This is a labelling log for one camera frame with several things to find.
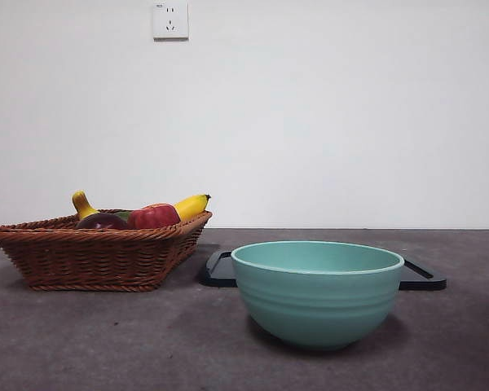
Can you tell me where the dark green rectangular tray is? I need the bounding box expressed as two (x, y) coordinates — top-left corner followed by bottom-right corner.
(199, 249), (448, 292)

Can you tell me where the red apple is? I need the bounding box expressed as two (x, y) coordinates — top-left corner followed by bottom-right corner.
(128, 202), (183, 230)

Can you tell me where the dark red plum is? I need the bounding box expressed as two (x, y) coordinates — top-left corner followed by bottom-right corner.
(75, 212), (130, 231)

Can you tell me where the white wall socket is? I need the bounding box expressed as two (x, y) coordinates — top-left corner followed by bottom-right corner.
(152, 1), (190, 41)

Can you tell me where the teal ribbed bowl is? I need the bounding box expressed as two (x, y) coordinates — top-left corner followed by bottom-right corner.
(230, 239), (405, 352)

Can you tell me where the yellow banana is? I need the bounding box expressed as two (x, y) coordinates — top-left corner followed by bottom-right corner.
(72, 190), (212, 222)

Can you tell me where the brown wicker basket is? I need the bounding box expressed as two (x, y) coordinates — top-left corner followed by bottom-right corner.
(0, 209), (214, 292)

